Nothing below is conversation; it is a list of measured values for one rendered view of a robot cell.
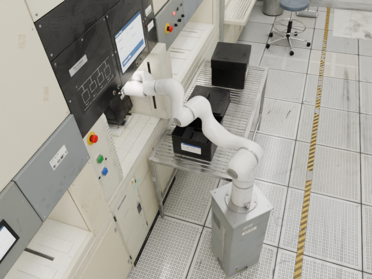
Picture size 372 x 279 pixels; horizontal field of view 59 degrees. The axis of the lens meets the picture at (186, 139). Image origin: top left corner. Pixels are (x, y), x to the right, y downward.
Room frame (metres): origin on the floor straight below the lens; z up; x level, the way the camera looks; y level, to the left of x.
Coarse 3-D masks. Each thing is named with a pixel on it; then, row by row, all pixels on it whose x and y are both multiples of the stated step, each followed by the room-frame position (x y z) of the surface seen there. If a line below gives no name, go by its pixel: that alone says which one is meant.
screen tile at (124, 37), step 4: (128, 32) 1.57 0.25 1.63; (124, 36) 1.52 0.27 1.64; (128, 36) 1.56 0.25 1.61; (120, 40) 1.48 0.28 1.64; (124, 40) 1.52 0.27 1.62; (128, 40) 1.55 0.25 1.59; (120, 44) 1.48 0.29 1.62; (128, 44) 1.55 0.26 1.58; (124, 48) 1.50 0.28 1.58; (128, 48) 1.54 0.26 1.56; (120, 52) 1.46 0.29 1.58; (124, 52) 1.49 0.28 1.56; (124, 56) 1.49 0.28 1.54
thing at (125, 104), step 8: (120, 96) 1.71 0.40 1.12; (128, 96) 1.77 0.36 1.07; (112, 104) 1.62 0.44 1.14; (120, 104) 1.68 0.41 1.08; (128, 104) 1.75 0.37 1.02; (104, 112) 1.62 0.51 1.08; (112, 112) 1.59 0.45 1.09; (120, 112) 1.65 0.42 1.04; (112, 120) 1.59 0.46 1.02; (120, 120) 1.62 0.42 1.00
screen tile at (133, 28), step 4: (136, 20) 1.66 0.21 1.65; (132, 24) 1.61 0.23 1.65; (136, 24) 1.65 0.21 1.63; (140, 24) 1.69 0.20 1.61; (132, 28) 1.61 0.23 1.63; (136, 28) 1.64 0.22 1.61; (140, 28) 1.68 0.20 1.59; (132, 32) 1.60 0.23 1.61; (140, 32) 1.68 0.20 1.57; (136, 36) 1.63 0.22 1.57; (140, 36) 1.67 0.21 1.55; (132, 40) 1.59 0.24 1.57; (136, 40) 1.62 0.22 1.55
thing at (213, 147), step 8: (200, 120) 1.71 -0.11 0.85; (216, 120) 1.66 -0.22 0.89; (176, 128) 1.58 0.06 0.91; (184, 128) 1.71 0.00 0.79; (192, 128) 1.72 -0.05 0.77; (200, 128) 1.69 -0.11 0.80; (176, 136) 1.49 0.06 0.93; (184, 136) 1.65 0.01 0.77; (192, 136) 1.64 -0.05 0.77; (200, 136) 1.64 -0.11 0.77; (176, 144) 1.50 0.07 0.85; (184, 144) 1.47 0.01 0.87; (192, 144) 1.45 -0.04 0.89; (200, 144) 1.42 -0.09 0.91; (208, 144) 1.40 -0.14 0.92; (176, 152) 1.50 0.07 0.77; (184, 152) 1.47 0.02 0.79; (192, 152) 1.45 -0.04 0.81; (200, 152) 1.42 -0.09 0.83; (208, 152) 1.40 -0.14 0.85; (208, 160) 1.40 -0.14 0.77
